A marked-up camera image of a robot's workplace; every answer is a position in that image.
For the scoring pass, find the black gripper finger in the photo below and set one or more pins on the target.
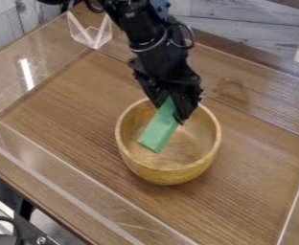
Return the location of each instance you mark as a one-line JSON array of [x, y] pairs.
[[157, 90], [186, 104]]

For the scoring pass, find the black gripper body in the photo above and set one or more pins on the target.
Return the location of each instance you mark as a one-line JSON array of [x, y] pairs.
[[162, 60]]

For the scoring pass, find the green rectangular block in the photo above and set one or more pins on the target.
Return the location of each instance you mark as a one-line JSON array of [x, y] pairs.
[[161, 127]]

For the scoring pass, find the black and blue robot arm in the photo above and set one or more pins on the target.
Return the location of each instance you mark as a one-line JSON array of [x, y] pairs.
[[142, 18]]

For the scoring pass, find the brown wooden bowl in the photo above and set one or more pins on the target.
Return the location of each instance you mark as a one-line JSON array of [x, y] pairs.
[[189, 152]]

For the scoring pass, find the clear acrylic corner bracket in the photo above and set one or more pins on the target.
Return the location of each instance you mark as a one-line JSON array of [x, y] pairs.
[[91, 36]]

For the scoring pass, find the clear acrylic barrier wall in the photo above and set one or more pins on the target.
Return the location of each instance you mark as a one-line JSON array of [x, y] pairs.
[[65, 92]]

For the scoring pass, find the black table leg bracket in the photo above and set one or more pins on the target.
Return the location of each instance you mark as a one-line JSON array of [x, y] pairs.
[[32, 236]]

